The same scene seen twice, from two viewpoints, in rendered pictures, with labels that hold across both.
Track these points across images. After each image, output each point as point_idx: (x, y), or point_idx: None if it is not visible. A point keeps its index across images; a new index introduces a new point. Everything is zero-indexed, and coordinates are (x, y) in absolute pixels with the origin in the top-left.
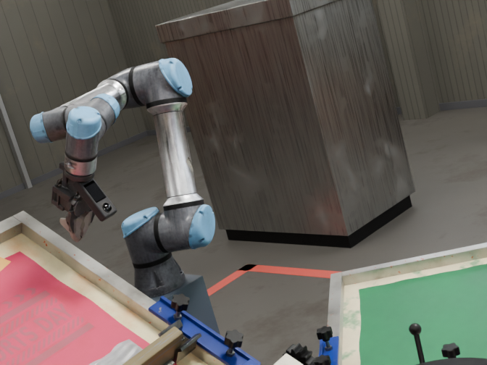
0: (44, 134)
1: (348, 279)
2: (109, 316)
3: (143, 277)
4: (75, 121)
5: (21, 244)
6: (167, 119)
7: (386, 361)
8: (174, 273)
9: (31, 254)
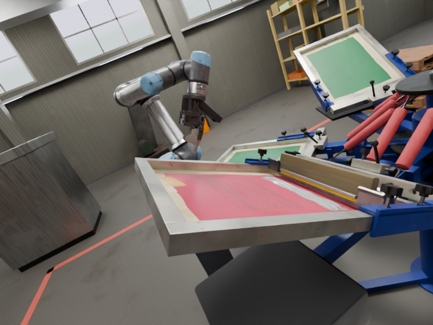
0: (161, 82)
1: None
2: (240, 175)
3: None
4: (205, 53)
5: (157, 171)
6: (160, 103)
7: None
8: None
9: (171, 172)
